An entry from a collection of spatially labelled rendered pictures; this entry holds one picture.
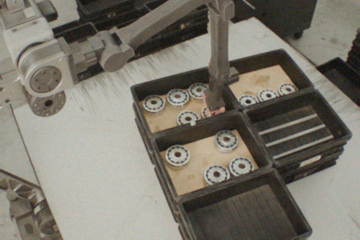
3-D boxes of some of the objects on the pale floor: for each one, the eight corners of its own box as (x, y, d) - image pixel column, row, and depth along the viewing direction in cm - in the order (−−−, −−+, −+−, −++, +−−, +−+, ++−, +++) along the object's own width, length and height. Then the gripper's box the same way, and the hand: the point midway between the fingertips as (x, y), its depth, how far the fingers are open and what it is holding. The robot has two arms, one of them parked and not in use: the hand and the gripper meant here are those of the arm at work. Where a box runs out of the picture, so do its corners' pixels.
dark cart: (258, 59, 323) (275, -36, 256) (227, 31, 349) (236, -59, 282) (306, 38, 344) (332, -51, 277) (275, 14, 369) (292, -72, 302)
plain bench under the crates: (164, 443, 152) (158, 460, 100) (45, 179, 244) (11, 109, 192) (398, 258, 207) (469, 203, 155) (242, 90, 298) (254, 17, 246)
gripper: (203, 80, 161) (200, 105, 172) (211, 98, 154) (207, 123, 165) (218, 77, 162) (215, 103, 173) (227, 95, 155) (222, 120, 167)
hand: (211, 111), depth 169 cm, fingers open, 6 cm apart
